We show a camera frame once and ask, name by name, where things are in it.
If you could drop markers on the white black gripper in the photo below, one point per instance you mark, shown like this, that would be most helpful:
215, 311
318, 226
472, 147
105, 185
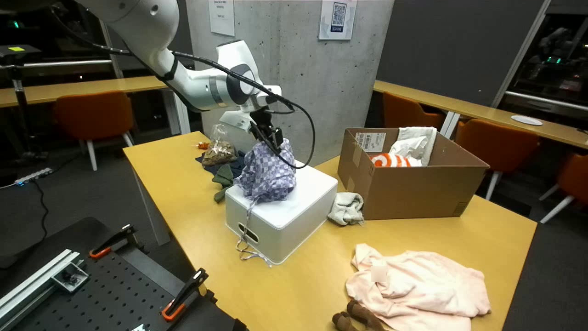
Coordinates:
252, 123

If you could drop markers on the purple checked shirt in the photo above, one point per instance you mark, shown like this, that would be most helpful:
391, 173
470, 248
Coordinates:
266, 174

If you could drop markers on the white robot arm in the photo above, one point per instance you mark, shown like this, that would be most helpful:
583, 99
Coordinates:
230, 83

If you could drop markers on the white upturned basket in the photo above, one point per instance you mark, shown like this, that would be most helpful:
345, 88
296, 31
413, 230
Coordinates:
274, 230

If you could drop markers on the clear plastic snack bag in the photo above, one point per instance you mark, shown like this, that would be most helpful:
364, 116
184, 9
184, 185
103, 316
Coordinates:
221, 149

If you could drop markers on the dark green blue clothes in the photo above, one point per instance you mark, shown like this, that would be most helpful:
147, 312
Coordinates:
224, 173

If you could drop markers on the small orange object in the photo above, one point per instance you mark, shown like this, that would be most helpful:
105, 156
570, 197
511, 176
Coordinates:
202, 145

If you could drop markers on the orange white striped cloth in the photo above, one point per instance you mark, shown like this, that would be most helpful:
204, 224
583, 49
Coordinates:
393, 160

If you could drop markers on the white paper poster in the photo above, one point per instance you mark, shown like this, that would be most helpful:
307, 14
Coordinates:
222, 16

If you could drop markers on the orange chair behind box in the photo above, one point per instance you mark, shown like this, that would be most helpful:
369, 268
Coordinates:
406, 112

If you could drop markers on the white QR poster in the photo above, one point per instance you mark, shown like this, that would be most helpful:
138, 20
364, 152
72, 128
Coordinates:
336, 18

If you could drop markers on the brown cardboard box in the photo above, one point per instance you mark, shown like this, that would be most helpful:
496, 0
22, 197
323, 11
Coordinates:
441, 187

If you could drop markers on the white cloth in box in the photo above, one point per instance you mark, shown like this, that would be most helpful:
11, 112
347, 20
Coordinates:
415, 143

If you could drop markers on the orange chair left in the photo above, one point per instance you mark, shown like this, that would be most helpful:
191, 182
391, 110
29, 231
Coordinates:
96, 116

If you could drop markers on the orange black clamp far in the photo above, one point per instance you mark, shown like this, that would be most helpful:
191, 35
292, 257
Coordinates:
125, 233

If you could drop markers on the orange black clamp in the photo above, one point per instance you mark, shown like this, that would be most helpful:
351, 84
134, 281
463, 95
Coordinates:
186, 296
125, 233

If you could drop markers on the orange black clamp near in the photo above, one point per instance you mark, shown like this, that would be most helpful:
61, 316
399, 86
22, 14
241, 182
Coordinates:
186, 296

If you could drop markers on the pink cloth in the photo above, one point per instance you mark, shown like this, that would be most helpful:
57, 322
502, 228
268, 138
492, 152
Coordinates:
417, 290

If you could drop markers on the white power strip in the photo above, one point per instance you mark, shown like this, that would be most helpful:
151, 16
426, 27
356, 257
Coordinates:
35, 174

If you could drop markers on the black perforated breadboard plate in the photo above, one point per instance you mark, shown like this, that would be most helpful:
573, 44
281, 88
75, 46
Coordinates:
125, 290

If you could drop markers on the white plate on desk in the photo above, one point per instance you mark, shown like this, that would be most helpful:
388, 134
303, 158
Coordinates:
526, 119

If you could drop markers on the black tripod with device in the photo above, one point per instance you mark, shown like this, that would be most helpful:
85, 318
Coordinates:
11, 59

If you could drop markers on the orange chair far right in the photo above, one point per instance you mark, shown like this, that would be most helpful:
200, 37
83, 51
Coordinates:
571, 180

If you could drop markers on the long wooden wall desk left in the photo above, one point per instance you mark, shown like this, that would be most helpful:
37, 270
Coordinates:
176, 110

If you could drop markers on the long wooden wall desk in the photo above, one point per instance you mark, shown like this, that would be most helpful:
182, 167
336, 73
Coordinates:
176, 110
458, 106

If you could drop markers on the long wooden wall desk right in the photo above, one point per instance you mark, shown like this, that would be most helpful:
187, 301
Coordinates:
458, 106

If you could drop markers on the silver aluminium extrusion rail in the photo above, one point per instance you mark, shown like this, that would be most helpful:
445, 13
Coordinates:
62, 270

